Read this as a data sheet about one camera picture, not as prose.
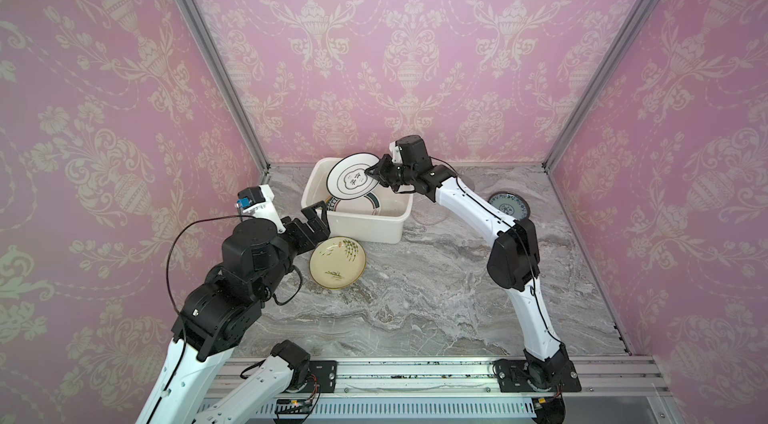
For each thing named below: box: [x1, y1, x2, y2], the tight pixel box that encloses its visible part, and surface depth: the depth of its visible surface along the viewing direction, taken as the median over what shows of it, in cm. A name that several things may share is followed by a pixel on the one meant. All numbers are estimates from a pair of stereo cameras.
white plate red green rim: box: [326, 190, 382, 216], surface depth 105 cm
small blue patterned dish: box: [487, 191, 531, 220], surface depth 111 cm
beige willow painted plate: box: [309, 236, 367, 290], surface depth 96 cm
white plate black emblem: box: [326, 152, 380, 200], surface depth 90 cm
